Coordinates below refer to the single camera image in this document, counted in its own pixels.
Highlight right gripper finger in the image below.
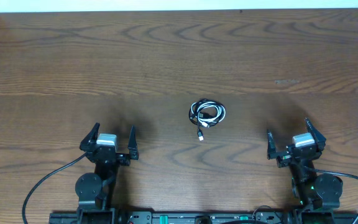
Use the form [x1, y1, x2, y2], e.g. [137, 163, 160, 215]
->
[305, 118, 326, 151]
[267, 129, 277, 160]

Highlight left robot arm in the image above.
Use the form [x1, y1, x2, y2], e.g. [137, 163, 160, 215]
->
[75, 123, 139, 223]

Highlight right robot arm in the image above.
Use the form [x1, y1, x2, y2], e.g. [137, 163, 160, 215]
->
[267, 119, 343, 223]

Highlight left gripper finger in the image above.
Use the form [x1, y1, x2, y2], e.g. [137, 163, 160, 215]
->
[127, 126, 139, 160]
[80, 123, 100, 152]

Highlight white usb cable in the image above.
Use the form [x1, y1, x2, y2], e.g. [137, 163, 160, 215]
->
[190, 101, 226, 141]

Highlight black usb cable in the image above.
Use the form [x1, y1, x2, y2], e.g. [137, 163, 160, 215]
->
[188, 98, 226, 129]

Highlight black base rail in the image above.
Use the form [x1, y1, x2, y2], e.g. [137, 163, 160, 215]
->
[48, 209, 356, 224]

